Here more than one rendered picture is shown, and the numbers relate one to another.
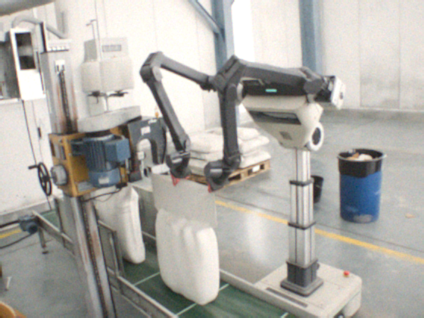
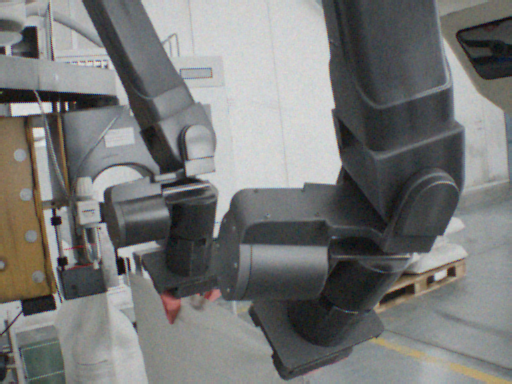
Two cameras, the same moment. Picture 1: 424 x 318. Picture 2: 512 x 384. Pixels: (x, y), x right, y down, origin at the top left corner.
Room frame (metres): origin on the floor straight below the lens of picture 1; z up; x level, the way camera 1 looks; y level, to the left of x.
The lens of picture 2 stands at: (1.25, -0.08, 1.23)
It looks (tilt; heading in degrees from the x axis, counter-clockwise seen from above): 5 degrees down; 11
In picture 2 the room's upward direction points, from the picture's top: 6 degrees counter-clockwise
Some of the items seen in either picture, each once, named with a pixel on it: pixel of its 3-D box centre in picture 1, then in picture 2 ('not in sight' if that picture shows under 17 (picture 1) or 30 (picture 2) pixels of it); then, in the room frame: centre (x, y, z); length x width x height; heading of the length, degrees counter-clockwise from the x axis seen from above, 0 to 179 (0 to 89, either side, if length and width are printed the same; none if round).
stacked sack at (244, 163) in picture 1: (247, 158); (426, 257); (5.35, -0.58, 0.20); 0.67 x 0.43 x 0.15; 131
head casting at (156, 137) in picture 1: (135, 138); (114, 174); (2.20, 0.41, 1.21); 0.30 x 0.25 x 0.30; 41
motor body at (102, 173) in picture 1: (101, 160); not in sight; (1.75, 0.51, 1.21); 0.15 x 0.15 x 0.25
